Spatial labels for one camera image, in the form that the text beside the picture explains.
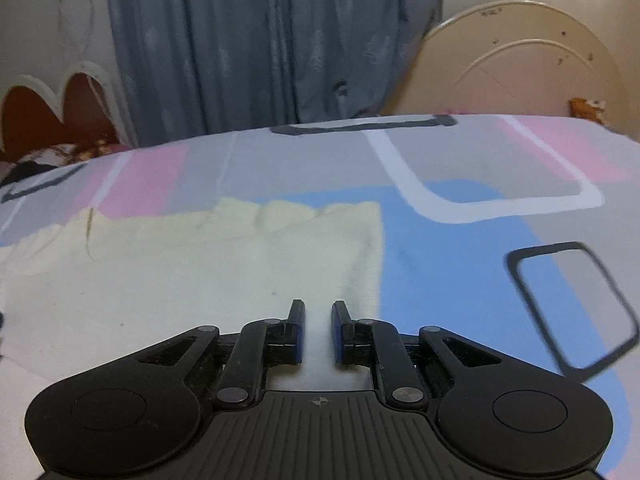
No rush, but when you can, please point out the floral pillow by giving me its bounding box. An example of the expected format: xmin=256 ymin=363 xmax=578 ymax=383
xmin=0 ymin=141 xmax=132 ymax=187

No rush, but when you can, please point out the pastel patterned bed sheet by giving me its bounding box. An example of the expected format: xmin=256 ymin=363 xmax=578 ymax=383
xmin=0 ymin=113 xmax=640 ymax=480

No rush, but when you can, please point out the red headboard with white trim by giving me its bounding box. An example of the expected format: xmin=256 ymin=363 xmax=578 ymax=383
xmin=0 ymin=61 xmax=135 ymax=163

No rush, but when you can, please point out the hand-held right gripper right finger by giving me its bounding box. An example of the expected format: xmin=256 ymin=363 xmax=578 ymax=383
xmin=331 ymin=300 xmax=504 ymax=407

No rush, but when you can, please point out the cream knitted small garment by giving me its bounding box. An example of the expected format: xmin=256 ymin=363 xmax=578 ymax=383
xmin=0 ymin=198 xmax=383 ymax=378

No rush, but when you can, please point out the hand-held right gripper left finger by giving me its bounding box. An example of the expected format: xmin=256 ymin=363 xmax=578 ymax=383
xmin=136 ymin=299 xmax=307 ymax=409

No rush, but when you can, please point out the cream round headboard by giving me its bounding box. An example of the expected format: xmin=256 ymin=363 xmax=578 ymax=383
xmin=381 ymin=1 xmax=630 ymax=133

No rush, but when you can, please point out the grey-blue curtain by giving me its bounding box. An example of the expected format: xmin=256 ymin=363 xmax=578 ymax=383
xmin=104 ymin=0 xmax=447 ymax=149

